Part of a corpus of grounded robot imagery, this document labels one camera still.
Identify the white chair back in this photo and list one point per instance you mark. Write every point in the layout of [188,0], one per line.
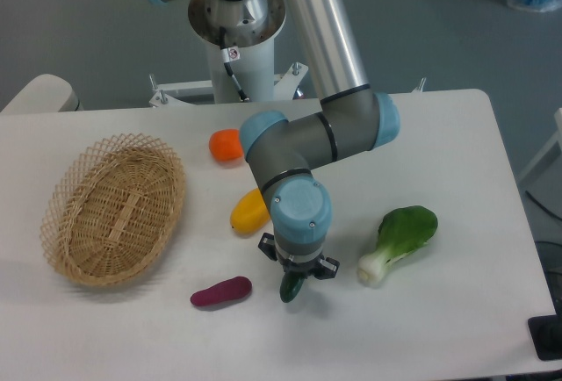
[44,94]

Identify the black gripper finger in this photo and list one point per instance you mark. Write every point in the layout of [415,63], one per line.
[324,268]
[268,247]

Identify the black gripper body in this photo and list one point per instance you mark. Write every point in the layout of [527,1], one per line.
[302,264]

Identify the purple sweet potato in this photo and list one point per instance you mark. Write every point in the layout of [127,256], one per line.
[231,290]

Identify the green bok choy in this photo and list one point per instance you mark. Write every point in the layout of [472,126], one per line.
[401,232]

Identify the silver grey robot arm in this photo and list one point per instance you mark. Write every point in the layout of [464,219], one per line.
[283,153]

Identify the white furniture at right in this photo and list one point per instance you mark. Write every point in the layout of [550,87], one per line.
[547,154]

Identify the black device at edge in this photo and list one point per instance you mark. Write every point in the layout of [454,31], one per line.
[545,333]

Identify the dark green cucumber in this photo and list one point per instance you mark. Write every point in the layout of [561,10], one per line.
[291,285]

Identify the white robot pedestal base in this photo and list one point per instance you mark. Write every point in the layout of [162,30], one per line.
[240,34]

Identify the woven wicker basket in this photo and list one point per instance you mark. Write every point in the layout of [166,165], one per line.
[114,211]

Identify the yellow mango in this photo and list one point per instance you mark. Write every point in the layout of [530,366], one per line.
[249,214]

